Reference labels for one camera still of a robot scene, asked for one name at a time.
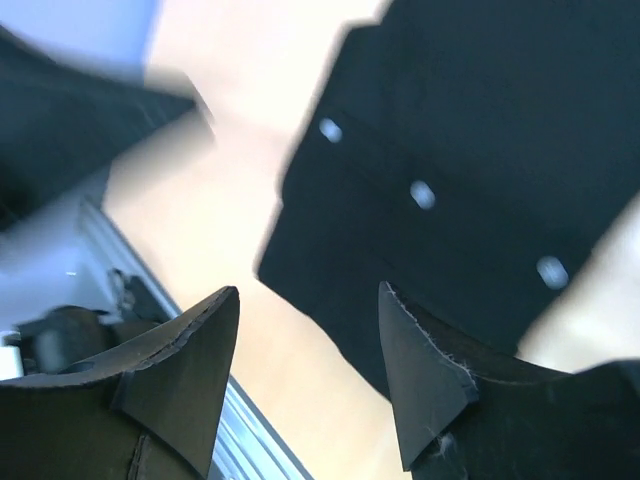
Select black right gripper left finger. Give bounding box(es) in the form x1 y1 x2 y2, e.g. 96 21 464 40
1 286 240 480

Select black long sleeve shirt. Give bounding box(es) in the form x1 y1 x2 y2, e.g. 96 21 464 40
257 1 639 395

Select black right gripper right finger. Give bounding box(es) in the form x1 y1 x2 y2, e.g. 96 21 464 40
378 283 639 479

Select front aluminium rail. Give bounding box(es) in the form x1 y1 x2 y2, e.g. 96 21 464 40
78 200 311 479

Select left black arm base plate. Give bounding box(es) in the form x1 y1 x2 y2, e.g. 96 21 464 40
5 268 170 375

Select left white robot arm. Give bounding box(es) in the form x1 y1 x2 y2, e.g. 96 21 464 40
1 29 198 230

